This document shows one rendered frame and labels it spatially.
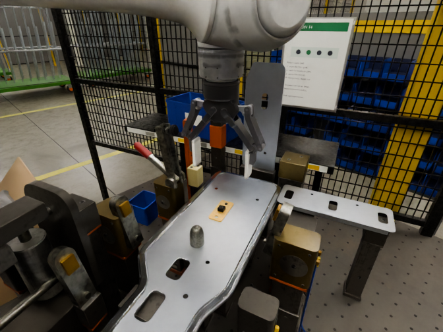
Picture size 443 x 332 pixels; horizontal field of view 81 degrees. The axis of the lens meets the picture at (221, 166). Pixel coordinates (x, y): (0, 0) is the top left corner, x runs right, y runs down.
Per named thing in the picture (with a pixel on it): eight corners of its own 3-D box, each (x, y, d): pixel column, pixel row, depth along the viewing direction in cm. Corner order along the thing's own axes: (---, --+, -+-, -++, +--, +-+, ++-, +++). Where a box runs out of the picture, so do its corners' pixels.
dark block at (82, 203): (117, 338, 69) (73, 215, 48) (98, 326, 71) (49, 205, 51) (130, 321, 73) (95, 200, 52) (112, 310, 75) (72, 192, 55)
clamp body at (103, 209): (140, 324, 72) (114, 221, 54) (112, 307, 76) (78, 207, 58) (155, 304, 77) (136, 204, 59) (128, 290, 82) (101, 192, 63)
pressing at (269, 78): (273, 172, 86) (286, 63, 70) (241, 165, 91) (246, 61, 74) (274, 170, 87) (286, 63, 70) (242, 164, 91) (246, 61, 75)
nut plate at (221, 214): (221, 222, 64) (221, 219, 64) (207, 218, 66) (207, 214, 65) (234, 203, 71) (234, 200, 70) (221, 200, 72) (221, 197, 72)
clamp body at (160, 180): (181, 278, 85) (171, 189, 68) (157, 267, 89) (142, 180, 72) (192, 263, 91) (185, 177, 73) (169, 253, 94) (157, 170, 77)
